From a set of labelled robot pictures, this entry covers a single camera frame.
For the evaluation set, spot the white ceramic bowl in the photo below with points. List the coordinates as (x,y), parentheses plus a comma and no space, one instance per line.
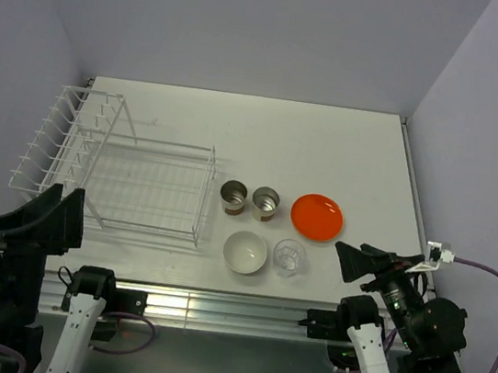
(244,253)

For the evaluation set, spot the white wire dish rack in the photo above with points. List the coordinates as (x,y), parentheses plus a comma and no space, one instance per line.
(132,182)

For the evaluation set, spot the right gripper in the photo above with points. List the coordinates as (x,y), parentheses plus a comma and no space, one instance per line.
(354,261)

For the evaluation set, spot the orange plate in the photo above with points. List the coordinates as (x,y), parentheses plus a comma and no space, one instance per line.
(317,217)

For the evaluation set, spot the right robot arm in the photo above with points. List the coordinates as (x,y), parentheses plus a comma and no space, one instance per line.
(431,330)

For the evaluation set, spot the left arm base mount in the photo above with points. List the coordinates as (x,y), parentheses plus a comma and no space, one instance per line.
(128,301)

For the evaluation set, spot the steel cup brown base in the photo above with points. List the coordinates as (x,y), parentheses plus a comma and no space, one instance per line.
(233,196)
(265,201)

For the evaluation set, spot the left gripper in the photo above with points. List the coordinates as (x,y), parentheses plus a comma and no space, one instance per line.
(52,229)

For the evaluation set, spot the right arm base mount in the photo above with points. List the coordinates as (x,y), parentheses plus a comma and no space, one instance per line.
(320,324)

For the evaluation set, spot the clear glass tumbler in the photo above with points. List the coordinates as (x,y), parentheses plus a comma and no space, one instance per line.
(289,257)

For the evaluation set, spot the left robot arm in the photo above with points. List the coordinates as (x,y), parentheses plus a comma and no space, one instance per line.
(21,338)

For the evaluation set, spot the aluminium mounting rail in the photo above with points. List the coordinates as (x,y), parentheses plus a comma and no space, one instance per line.
(226,313)

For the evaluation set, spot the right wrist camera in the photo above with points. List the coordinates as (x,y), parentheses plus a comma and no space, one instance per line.
(437,253)

